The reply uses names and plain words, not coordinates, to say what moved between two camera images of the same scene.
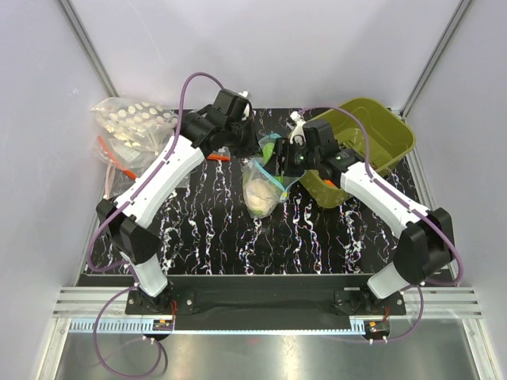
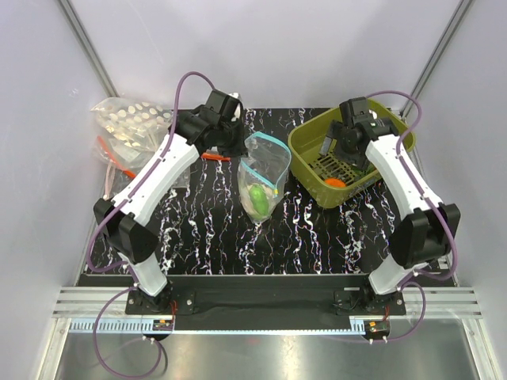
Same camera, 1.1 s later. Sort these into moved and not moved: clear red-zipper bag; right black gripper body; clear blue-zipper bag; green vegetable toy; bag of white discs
Moved: clear blue-zipper bag; right black gripper body; green vegetable toy
Not moved: bag of white discs; clear red-zipper bag
